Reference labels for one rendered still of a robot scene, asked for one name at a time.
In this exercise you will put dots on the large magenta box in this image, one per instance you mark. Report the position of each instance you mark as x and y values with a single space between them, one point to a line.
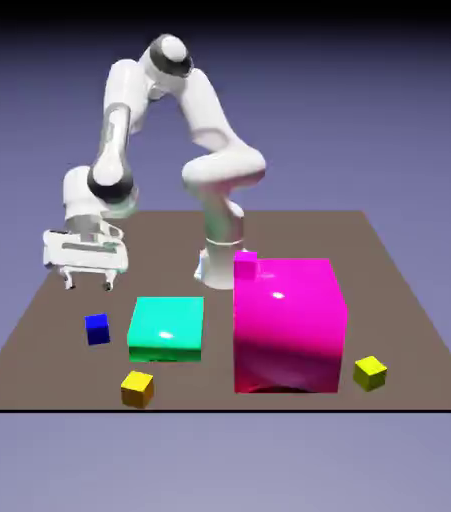
287 324

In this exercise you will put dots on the small blue cube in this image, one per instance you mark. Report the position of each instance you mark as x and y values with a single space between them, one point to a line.
98 329

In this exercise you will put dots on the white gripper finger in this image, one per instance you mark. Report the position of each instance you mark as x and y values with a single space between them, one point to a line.
108 281
68 280

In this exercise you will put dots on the small magenta cube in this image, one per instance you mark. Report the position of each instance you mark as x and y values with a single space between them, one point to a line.
245 264

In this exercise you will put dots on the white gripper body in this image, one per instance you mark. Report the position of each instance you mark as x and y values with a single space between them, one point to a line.
85 256

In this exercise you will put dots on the large teal box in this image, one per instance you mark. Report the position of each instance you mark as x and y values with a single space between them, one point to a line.
166 326

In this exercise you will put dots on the small yellow cube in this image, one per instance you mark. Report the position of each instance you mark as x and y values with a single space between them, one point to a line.
137 388
370 372

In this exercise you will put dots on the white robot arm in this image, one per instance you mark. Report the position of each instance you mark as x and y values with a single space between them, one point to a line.
205 108

